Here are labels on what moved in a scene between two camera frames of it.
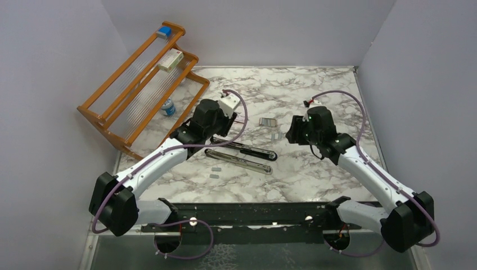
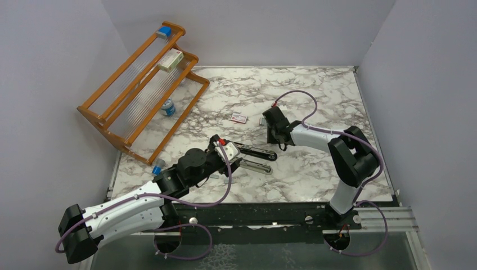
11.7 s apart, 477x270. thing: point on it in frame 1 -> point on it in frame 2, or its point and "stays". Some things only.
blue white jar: x=169 y=107 stays
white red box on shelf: x=171 y=60 stays
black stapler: x=250 y=151 stays
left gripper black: x=228 y=121 -> x=211 y=148
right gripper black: x=294 y=134 -> x=270 y=139
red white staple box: x=240 y=118 stays
